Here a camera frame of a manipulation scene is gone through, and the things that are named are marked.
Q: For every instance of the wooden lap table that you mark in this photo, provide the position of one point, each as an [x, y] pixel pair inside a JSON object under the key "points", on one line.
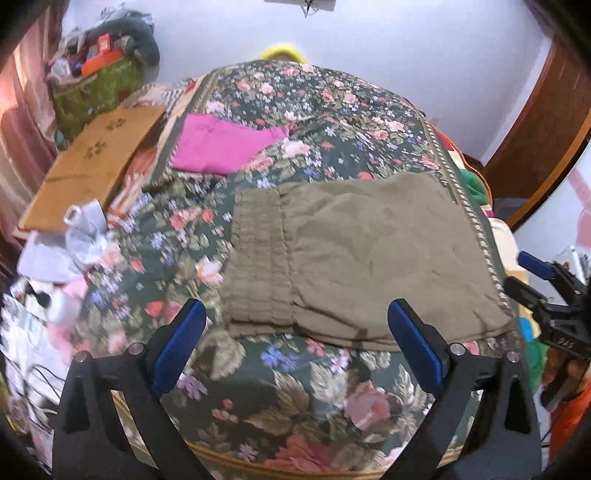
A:
{"points": [[92, 152]]}

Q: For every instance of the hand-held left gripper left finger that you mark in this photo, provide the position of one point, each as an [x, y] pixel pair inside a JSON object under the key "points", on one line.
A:
{"points": [[180, 341]]}

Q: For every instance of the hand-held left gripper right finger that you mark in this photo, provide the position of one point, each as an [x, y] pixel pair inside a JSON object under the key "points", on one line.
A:
{"points": [[415, 346]]}

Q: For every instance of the grey white clothes pile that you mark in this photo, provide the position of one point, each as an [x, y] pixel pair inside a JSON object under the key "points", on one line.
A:
{"points": [[124, 14]]}

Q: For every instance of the pink cloth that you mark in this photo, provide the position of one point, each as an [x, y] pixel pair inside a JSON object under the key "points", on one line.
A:
{"points": [[217, 143]]}

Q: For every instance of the orange box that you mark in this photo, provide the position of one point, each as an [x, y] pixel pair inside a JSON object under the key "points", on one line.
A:
{"points": [[101, 62]]}

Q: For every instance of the yellow cushion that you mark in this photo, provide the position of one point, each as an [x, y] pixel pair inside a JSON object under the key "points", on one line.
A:
{"points": [[281, 50]]}

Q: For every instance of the wooden door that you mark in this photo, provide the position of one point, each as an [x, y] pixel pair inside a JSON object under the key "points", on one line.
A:
{"points": [[545, 115]]}

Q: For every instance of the green storage box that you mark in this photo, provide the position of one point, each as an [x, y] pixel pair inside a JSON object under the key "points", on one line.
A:
{"points": [[97, 92]]}

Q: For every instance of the olive green pants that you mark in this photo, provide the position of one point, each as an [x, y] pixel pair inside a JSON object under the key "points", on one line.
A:
{"points": [[360, 258]]}

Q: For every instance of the dark floral blanket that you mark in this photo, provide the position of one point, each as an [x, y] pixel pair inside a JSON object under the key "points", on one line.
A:
{"points": [[286, 392]]}

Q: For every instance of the grey plush toy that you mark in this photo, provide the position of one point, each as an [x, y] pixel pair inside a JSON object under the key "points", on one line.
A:
{"points": [[138, 39]]}

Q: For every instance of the red box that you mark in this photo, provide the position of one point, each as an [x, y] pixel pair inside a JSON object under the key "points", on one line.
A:
{"points": [[105, 44]]}

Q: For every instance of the white patterned bed sheet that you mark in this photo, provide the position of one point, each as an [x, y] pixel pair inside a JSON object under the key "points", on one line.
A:
{"points": [[32, 350]]}

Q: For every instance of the pink curtain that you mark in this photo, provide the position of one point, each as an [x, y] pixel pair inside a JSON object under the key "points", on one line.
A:
{"points": [[23, 129]]}

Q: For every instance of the person's right hand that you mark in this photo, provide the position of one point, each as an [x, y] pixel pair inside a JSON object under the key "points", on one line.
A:
{"points": [[579, 370]]}

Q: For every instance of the white crumpled cloth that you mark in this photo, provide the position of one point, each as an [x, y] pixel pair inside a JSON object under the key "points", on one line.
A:
{"points": [[85, 230]]}

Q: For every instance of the colourful fleece blanket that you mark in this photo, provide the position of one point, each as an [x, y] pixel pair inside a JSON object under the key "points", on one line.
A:
{"points": [[535, 360]]}

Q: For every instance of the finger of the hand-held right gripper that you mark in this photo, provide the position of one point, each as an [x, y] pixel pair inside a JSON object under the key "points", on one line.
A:
{"points": [[526, 293], [535, 264]]}

